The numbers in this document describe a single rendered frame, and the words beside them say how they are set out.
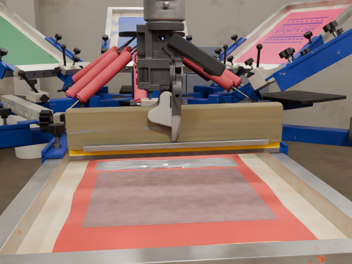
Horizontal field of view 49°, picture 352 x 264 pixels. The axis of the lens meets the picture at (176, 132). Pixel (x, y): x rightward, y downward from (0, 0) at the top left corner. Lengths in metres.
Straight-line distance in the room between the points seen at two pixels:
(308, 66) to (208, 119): 0.70
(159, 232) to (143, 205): 0.12
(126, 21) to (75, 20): 2.15
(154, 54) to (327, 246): 0.42
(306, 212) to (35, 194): 0.49
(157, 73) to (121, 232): 0.28
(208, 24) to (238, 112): 4.49
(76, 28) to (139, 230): 4.59
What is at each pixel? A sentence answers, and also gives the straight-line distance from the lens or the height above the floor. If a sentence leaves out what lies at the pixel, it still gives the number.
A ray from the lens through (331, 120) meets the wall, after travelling 5.90.
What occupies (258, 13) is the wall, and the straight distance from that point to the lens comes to 5.39.
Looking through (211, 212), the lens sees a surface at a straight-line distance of 0.73.
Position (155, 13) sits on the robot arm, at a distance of 0.70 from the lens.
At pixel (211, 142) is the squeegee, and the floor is 1.08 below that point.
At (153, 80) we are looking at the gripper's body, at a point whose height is 1.19.
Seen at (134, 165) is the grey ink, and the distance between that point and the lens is 0.98.
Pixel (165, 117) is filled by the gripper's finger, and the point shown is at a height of 1.13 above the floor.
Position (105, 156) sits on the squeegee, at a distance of 0.76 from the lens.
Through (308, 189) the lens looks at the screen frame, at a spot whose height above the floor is 0.98.
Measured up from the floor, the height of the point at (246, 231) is 0.96.
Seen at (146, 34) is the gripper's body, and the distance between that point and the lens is 0.71.
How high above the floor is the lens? 1.25
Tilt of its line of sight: 12 degrees down
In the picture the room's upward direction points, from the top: straight up
